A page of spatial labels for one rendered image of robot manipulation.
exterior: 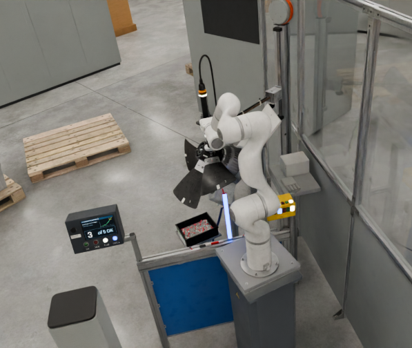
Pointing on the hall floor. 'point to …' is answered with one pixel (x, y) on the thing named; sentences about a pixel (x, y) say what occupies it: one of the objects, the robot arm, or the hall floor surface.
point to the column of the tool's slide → (284, 146)
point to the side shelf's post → (294, 231)
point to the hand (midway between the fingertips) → (206, 117)
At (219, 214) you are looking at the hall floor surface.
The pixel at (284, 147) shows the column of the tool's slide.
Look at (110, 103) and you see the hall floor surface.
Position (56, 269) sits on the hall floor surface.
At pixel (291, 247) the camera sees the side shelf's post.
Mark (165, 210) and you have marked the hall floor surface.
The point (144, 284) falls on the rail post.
